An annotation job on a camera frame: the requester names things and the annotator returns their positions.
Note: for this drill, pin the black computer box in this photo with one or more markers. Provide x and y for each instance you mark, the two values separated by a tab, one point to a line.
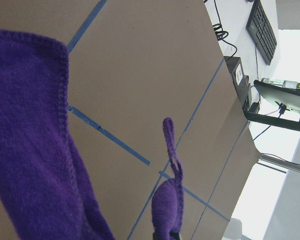
240	80

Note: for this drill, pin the purple towel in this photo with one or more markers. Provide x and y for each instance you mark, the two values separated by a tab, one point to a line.
44	185

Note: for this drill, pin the black keyboard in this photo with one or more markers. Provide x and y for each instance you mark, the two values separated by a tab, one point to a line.
261	32

